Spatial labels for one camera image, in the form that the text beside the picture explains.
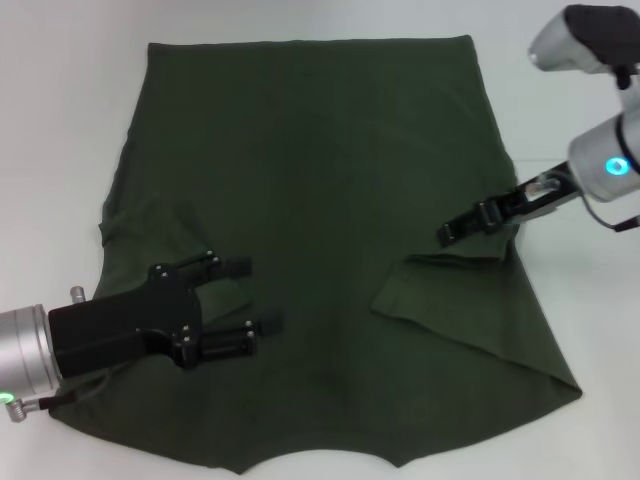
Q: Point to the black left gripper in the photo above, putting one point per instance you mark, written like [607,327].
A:
[120,325]

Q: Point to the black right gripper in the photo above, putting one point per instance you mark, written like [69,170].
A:
[510,205]

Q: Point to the dark green shirt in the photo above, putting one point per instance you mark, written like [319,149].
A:
[310,175]

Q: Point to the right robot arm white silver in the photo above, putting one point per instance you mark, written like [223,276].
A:
[595,160]

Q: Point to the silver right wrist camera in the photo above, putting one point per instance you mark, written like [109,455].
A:
[555,45]

